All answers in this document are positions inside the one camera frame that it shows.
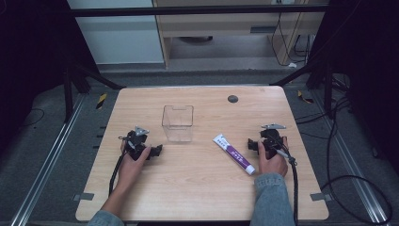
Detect clear plastic container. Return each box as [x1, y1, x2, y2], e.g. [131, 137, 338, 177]
[161, 105, 195, 143]

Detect thin black floor cable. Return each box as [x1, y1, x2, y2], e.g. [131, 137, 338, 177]
[18, 107, 46, 129]

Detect right hand-held gripper cable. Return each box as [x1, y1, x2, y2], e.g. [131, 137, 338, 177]
[275, 149, 299, 226]

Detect metal floor rail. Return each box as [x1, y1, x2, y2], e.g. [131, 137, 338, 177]
[312, 89, 391, 224]
[9, 93, 87, 226]

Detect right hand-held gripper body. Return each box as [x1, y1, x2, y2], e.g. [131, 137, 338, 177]
[258, 122, 288, 158]

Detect left hand-held gripper cable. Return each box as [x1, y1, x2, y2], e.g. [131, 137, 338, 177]
[107, 150, 127, 198]

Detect hand-held gripper cable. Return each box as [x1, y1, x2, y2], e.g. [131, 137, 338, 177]
[107, 150, 127, 198]
[275, 149, 299, 226]

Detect white and purple toothpaste tube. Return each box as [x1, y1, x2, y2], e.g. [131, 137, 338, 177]
[212, 133, 257, 176]

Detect yellow and black tape strip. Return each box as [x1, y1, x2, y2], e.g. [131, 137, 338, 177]
[296, 89, 314, 105]
[95, 92, 108, 110]

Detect grey table bracket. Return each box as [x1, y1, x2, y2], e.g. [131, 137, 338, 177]
[309, 191, 333, 202]
[72, 191, 95, 202]

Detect black metal stand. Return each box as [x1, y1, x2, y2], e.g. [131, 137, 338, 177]
[61, 59, 127, 124]
[268, 57, 335, 121]

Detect person's left hand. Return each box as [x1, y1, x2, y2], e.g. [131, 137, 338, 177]
[117, 141, 152, 190]

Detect white cabinet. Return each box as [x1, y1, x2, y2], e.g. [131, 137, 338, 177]
[66, 0, 166, 66]

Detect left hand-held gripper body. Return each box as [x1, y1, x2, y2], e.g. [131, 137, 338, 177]
[118, 125, 152, 161]

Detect dark curtain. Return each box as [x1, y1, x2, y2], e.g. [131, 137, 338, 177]
[0, 0, 99, 154]
[310, 0, 399, 177]

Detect black horizontal frame bar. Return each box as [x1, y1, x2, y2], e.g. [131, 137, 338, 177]
[70, 4, 329, 18]

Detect black looped floor cable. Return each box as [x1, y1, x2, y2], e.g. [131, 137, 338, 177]
[295, 95, 393, 226]

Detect black hanging cables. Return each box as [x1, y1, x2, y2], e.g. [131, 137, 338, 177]
[270, 11, 311, 68]

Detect light wooden desk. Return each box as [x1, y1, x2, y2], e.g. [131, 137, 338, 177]
[152, 0, 328, 69]

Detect person's right hand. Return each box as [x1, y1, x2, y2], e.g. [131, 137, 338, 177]
[257, 136, 289, 178]

